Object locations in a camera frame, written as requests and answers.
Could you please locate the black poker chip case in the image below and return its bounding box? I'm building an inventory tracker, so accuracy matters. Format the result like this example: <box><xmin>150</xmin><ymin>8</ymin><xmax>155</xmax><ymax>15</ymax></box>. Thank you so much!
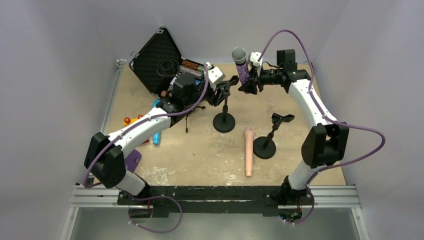
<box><xmin>130</xmin><ymin>26</ymin><xmax>205</xmax><ymax>102</ymax></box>

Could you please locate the pink microphone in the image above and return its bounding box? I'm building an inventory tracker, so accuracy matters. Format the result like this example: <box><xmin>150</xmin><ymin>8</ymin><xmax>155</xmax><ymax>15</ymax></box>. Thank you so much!
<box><xmin>244</xmin><ymin>126</ymin><xmax>255</xmax><ymax>177</ymax></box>

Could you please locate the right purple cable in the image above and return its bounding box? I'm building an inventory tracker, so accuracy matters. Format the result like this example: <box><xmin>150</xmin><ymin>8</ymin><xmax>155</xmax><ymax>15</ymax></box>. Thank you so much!
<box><xmin>258</xmin><ymin>29</ymin><xmax>386</xmax><ymax>186</ymax></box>

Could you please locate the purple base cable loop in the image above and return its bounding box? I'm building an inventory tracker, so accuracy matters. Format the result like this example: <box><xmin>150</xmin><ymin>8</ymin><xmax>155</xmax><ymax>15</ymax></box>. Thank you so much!
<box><xmin>127</xmin><ymin>195</ymin><xmax>184</xmax><ymax>235</ymax></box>

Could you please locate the black round-base mic stand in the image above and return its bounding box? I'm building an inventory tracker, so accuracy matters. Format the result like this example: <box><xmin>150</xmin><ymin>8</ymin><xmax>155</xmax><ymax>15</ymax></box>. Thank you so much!
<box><xmin>212</xmin><ymin>75</ymin><xmax>240</xmax><ymax>134</ymax></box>

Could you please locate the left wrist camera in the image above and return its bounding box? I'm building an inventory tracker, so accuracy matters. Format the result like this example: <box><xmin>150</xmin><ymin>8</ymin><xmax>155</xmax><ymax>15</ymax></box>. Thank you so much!
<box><xmin>203</xmin><ymin>62</ymin><xmax>226</xmax><ymax>91</ymax></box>

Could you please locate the aluminium frame rail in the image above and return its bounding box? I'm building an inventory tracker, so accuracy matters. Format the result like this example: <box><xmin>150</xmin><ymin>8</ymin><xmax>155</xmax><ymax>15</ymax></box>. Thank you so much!
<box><xmin>70</xmin><ymin>185</ymin><xmax>361</xmax><ymax>208</ymax></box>

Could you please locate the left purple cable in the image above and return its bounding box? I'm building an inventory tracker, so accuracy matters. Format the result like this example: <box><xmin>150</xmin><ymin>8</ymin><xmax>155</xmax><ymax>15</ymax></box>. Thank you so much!
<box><xmin>82</xmin><ymin>62</ymin><xmax>210</xmax><ymax>189</ymax></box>

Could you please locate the orange toy vehicle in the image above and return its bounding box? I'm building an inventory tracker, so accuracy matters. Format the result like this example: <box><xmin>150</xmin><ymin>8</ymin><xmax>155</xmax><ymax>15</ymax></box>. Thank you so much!
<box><xmin>123</xmin><ymin>114</ymin><xmax>143</xmax><ymax>127</ymax></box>

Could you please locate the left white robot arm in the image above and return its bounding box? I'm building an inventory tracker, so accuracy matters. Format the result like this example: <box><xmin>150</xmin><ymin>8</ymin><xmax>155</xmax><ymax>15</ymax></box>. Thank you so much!
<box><xmin>84</xmin><ymin>70</ymin><xmax>239</xmax><ymax>196</ymax></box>

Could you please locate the blue microphone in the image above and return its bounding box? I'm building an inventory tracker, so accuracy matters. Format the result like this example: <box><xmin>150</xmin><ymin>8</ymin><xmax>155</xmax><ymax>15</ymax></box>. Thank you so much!
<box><xmin>152</xmin><ymin>99</ymin><xmax>162</xmax><ymax>147</ymax></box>

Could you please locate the left side aluminium rail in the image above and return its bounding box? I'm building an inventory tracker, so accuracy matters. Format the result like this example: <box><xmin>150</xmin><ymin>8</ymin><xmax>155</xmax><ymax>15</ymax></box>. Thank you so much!
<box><xmin>99</xmin><ymin>59</ymin><xmax>128</xmax><ymax>133</ymax></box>

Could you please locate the black tripod mic stand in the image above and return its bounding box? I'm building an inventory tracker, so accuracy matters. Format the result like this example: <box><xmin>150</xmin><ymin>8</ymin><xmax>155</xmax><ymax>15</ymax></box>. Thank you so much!
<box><xmin>170</xmin><ymin>104</ymin><xmax>206</xmax><ymax>133</ymax></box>

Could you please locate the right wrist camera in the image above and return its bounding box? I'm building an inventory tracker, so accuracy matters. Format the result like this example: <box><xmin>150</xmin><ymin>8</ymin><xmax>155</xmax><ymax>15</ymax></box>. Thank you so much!
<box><xmin>248</xmin><ymin>52</ymin><xmax>263</xmax><ymax>76</ymax></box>

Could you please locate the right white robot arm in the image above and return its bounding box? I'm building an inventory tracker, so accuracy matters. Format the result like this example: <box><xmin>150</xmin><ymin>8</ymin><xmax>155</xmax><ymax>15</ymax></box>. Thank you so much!
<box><xmin>231</xmin><ymin>47</ymin><xmax>349</xmax><ymax>205</ymax></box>

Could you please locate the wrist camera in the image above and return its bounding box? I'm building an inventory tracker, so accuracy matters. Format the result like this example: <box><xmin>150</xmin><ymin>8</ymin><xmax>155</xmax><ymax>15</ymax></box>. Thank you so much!
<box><xmin>248</xmin><ymin>52</ymin><xmax>263</xmax><ymax>76</ymax></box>
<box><xmin>203</xmin><ymin>62</ymin><xmax>226</xmax><ymax>91</ymax></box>

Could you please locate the purple glitter microphone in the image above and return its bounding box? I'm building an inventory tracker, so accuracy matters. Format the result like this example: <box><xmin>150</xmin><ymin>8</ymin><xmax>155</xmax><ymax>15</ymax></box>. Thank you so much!
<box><xmin>231</xmin><ymin>46</ymin><xmax>250</xmax><ymax>85</ymax></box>

